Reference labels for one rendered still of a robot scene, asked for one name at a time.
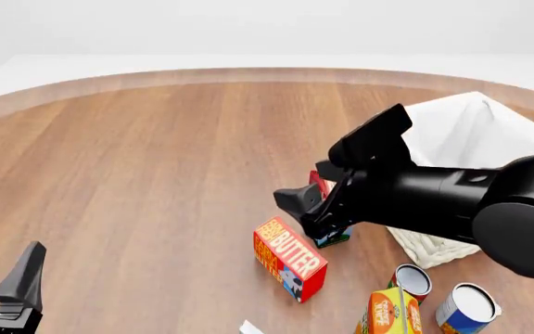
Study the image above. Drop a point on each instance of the blue and white tin can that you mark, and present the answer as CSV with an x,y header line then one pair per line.
x,y
468,306

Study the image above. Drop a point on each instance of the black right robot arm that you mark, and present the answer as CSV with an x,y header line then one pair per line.
x,y
438,195

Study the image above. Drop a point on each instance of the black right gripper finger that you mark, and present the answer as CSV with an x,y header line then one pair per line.
x,y
297,202
329,168

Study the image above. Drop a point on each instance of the red label tin can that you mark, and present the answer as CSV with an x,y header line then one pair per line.
x,y
413,280

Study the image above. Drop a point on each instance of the white box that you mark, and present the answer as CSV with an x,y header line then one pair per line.
x,y
250,328

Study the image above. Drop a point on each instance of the red and green printed carton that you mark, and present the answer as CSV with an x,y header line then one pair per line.
x,y
336,238

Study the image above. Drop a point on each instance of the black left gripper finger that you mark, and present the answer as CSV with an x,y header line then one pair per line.
x,y
23,278

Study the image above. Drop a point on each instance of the red and yellow butter box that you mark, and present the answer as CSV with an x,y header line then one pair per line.
x,y
290,259

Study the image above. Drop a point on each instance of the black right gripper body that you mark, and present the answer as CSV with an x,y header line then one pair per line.
x,y
341,208

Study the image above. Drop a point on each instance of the white wicker basket with liner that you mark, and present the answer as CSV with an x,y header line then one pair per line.
x,y
471,128

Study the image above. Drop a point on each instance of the orange juice carton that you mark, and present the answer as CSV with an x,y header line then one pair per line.
x,y
387,313

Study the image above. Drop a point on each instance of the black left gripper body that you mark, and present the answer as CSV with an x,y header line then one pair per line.
x,y
3,321

